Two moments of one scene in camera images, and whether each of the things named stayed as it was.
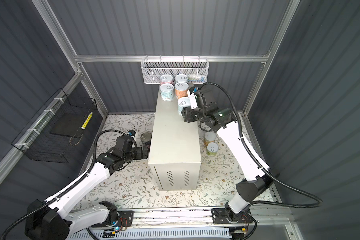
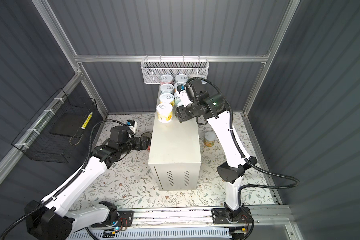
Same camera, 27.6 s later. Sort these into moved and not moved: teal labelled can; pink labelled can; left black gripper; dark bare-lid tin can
Moved: left black gripper
Not moved: teal labelled can; pink labelled can; dark bare-lid tin can
